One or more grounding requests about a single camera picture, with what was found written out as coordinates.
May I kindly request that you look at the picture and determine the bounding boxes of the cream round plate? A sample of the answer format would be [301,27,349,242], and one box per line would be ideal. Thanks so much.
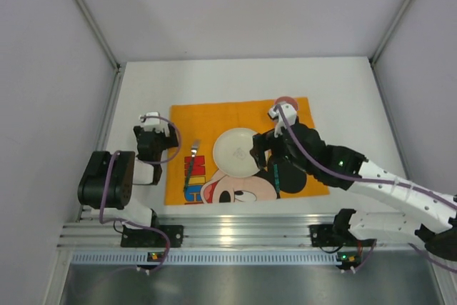
[213,128,259,179]

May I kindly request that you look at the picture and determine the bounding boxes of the green handled spoon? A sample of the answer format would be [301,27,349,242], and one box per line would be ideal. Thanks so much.
[273,164,281,199]

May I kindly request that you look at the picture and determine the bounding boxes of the green handled fork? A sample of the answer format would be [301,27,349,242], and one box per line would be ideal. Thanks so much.
[183,139,201,193]

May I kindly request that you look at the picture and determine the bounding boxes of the pink plastic cup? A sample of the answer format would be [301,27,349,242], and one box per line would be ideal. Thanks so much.
[275,96,299,111]

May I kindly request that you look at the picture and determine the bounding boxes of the orange cartoon mouse placemat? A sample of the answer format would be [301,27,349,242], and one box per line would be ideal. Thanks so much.
[164,99,329,206]

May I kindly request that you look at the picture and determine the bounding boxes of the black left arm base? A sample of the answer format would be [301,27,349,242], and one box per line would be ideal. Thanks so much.
[120,225,184,248]

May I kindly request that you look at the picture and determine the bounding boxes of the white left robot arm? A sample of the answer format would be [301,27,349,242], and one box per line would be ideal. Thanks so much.
[77,124,179,229]

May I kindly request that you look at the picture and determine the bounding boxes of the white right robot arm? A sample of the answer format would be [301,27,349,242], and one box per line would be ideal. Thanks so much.
[250,122,456,261]

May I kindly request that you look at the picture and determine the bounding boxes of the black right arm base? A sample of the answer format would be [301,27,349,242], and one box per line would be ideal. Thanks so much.
[309,209,375,248]

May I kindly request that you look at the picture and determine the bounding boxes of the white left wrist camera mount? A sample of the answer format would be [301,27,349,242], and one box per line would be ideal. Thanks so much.
[139,112,170,137]

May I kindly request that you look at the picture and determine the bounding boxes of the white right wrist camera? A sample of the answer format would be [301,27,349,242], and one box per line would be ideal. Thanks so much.
[268,101,297,138]

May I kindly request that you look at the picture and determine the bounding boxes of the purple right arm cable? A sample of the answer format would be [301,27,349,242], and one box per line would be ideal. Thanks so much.
[277,103,457,273]

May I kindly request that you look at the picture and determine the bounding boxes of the aluminium mounting rail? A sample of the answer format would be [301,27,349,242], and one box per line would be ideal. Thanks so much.
[56,214,447,251]

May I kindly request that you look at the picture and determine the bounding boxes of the perforated metal cable tray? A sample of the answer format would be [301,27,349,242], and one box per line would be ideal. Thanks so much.
[71,250,361,266]

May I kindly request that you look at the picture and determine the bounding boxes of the left aluminium corner post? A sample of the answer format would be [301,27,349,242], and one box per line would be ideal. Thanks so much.
[49,0,122,70]

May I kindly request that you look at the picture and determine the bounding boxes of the aluminium corner post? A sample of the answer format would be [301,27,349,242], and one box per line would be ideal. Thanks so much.
[49,0,122,70]
[368,0,415,69]

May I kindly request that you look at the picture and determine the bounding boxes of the right aluminium corner post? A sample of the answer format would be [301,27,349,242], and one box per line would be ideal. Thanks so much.
[368,0,415,69]

